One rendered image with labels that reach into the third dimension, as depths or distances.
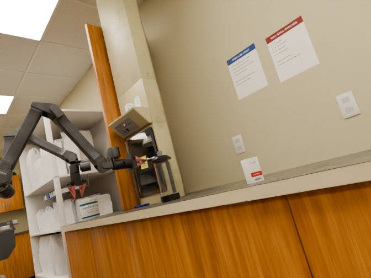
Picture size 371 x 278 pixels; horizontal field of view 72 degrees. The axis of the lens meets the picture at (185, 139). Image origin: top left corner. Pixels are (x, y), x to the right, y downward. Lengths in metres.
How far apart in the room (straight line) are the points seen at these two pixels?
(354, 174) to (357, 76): 0.81
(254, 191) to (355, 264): 0.28
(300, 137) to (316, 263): 0.81
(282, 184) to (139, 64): 1.24
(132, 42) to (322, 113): 1.19
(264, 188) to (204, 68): 1.25
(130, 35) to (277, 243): 1.49
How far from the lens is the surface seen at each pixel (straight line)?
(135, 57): 1.73
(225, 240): 0.92
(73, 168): 1.72
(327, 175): 0.68
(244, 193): 0.79
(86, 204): 2.06
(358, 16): 1.48
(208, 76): 1.81
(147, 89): 1.64
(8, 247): 1.45
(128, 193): 1.77
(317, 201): 0.73
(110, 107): 1.90
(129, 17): 1.90
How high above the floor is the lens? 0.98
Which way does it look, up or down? 11 degrees up
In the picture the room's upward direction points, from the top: 15 degrees counter-clockwise
